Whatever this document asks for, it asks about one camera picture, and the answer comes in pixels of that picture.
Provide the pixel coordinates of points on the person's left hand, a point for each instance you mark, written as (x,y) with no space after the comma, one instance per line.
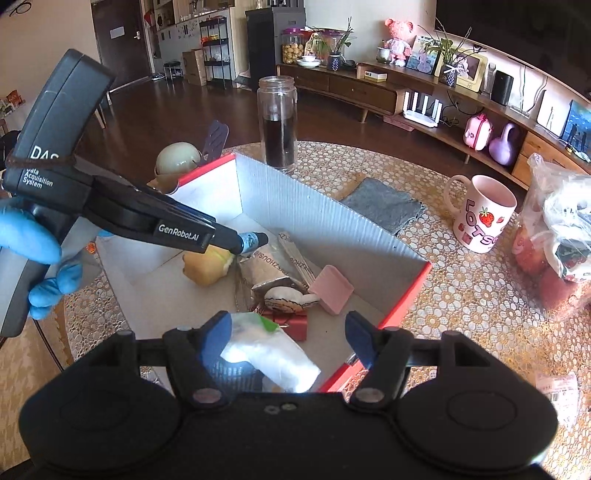
(27,230)

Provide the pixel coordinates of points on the white tissue pack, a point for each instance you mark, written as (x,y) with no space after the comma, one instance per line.
(277,355)

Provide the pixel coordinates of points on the pink case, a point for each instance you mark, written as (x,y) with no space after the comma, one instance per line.
(478,133)

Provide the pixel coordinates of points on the yellow picture frame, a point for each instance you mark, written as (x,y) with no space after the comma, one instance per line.
(471,71)

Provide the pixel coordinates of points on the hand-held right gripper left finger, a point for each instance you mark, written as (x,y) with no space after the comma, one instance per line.
(217,334)

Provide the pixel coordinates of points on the grey cloth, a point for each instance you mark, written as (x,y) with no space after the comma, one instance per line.
(383,205)

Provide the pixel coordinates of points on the dark wooden door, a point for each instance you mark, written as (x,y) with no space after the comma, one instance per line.
(120,41)

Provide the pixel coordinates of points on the white board picture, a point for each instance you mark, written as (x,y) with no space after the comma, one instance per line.
(551,113)

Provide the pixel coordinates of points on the black television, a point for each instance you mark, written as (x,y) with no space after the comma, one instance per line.
(517,32)

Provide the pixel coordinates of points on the floral lace desktop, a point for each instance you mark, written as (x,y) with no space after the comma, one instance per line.
(443,314)

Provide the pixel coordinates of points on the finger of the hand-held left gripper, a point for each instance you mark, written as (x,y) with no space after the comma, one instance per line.
(228,240)

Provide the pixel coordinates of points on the tall cardboard box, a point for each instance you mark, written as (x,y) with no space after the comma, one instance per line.
(194,67)

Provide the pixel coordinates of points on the small cardboard box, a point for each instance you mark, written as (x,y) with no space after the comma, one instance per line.
(374,75)

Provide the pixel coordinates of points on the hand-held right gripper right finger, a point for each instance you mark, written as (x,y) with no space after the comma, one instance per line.
(360,339)

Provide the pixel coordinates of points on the blue picture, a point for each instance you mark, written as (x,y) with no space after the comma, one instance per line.
(579,127)

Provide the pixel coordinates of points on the metal cup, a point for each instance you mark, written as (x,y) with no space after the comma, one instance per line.
(384,55)

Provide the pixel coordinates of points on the pink teddy bear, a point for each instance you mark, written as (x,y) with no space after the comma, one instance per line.
(398,39)

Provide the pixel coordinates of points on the plastic bag with red plush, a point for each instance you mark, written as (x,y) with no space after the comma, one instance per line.
(554,277)

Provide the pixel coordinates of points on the black cabinet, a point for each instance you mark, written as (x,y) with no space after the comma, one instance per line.
(265,41)

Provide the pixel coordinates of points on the red cardboard box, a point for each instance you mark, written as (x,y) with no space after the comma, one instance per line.
(295,198)

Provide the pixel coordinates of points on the pink block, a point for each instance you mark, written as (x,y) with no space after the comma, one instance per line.
(330,288)

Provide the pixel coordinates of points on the purple kettlebell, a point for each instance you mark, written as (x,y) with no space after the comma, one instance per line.
(503,147)

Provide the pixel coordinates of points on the small potted plant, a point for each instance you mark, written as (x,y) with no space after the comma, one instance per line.
(334,57)

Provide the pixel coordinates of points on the spider plant in pot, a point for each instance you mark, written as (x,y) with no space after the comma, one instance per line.
(445,74)

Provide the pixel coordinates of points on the yellow sponge cake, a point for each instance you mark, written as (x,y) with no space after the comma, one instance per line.
(205,267)

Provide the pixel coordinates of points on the black shelf rack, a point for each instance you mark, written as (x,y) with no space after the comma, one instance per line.
(217,50)

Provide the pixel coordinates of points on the glass bottle with dark liquid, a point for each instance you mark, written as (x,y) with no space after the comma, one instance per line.
(277,138)

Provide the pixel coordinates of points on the white strawberry mug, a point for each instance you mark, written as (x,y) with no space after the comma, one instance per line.
(480,217)

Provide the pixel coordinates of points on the clear snack jar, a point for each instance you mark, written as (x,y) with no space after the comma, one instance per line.
(293,46)

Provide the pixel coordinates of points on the white router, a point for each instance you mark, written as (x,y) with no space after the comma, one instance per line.
(422,110)

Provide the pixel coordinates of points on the beige dome-shaped object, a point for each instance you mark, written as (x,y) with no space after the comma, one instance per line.
(178,159)

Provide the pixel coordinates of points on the dark blue slotted plastic piece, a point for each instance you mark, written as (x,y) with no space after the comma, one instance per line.
(216,138)

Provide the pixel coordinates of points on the white bowl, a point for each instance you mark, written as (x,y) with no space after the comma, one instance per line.
(308,61)

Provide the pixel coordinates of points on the black stool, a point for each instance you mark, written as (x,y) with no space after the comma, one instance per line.
(173,69)

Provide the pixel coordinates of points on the pink blue picture frame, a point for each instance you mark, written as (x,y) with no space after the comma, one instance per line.
(425,57)

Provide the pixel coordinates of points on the black speaker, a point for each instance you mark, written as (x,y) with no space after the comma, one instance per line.
(502,87)

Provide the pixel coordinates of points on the small red box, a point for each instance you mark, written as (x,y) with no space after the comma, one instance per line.
(293,325)

